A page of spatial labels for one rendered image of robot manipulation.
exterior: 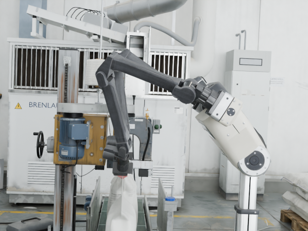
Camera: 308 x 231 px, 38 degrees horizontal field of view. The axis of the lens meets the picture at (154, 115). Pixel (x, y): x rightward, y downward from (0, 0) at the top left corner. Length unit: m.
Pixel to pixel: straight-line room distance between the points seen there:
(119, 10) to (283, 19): 2.92
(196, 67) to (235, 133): 3.91
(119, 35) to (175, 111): 1.19
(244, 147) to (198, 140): 4.86
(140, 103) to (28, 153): 1.52
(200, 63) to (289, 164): 2.42
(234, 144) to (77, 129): 0.95
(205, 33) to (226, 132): 4.00
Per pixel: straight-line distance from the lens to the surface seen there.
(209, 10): 6.04
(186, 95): 1.88
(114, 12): 5.48
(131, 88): 5.04
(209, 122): 2.04
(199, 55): 5.95
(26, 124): 5.70
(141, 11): 5.35
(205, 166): 7.05
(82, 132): 2.59
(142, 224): 3.89
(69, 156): 2.67
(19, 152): 5.75
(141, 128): 2.83
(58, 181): 2.97
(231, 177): 6.53
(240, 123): 2.06
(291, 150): 7.38
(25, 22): 6.62
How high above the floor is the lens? 1.51
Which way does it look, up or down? 3 degrees down
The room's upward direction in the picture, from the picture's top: 2 degrees clockwise
